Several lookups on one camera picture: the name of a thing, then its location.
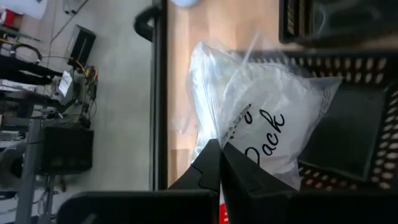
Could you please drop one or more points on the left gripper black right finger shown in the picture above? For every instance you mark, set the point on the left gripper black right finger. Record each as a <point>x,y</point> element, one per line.
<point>264,202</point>

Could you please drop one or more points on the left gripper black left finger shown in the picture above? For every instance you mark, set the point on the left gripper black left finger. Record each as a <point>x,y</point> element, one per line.
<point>186,205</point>

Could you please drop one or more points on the clear bag with black lettering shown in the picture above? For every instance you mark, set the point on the clear bag with black lettering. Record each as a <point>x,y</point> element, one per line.
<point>280,102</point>

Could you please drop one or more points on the clear bag of cotton balls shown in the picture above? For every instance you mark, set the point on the clear bag of cotton balls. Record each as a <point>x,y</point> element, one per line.
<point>205,87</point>

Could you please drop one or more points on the red plastic slotted basket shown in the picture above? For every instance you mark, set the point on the red plastic slotted basket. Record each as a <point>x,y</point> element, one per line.
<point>224,214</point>

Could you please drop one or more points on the black plastic slotted basket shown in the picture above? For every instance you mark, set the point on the black plastic slotted basket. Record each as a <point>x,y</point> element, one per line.
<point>342,21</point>
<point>348,133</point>

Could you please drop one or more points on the large black floor box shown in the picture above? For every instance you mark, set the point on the large black floor box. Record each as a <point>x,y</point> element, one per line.
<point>66,149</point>

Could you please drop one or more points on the grey desk leg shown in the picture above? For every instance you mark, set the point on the grey desk leg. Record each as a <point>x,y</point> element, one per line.
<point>29,171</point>

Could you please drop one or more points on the white paper tag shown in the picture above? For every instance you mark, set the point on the white paper tag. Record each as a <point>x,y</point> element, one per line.
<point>65,83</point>

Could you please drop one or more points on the black desk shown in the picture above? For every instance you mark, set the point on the black desk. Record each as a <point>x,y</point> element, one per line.
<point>25,70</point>

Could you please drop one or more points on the red box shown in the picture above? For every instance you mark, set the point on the red box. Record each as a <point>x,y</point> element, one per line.
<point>7,18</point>

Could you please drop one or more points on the black metal table frame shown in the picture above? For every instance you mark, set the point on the black metal table frame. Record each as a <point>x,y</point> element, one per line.
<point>159,109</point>

